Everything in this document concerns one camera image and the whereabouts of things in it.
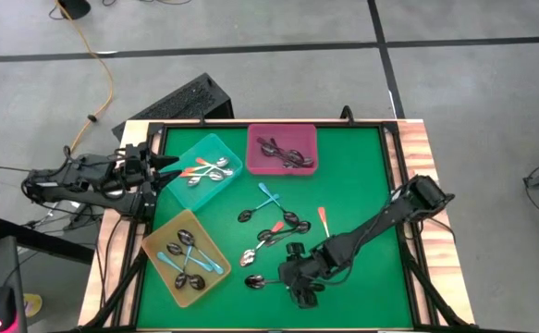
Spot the large foreground steel spoon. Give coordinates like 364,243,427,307
244,274,282,290

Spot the yellow floor cable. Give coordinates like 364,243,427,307
55,0,115,154

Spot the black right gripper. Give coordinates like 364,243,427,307
277,242,333,309

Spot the green table mat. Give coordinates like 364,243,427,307
137,127,414,330

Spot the black table frame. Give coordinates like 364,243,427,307
128,120,422,332

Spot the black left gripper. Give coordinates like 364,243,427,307
123,142,183,191

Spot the amber translucent plastic bin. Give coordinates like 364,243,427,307
141,208,232,310

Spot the black computer case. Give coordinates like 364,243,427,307
111,72,236,142

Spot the teal translucent plastic bin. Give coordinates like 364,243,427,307
156,132,244,213

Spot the silver spoon orange handle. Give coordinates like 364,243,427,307
317,206,331,240
187,162,227,188
239,220,285,269
178,156,230,179
195,156,235,179
178,168,225,182

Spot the black spoon blue handle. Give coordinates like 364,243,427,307
165,242,214,273
174,251,194,290
178,229,226,276
237,193,282,224
256,182,300,227
156,252,206,291

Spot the black round stand base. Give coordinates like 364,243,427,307
57,0,92,21

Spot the black computer mouse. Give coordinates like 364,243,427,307
0,285,19,333

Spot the yellow round sticker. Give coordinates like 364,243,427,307
22,293,43,319

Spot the pink plastic bin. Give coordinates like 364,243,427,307
245,122,319,177

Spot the black frame strut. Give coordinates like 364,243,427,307
80,249,149,333
398,230,472,330

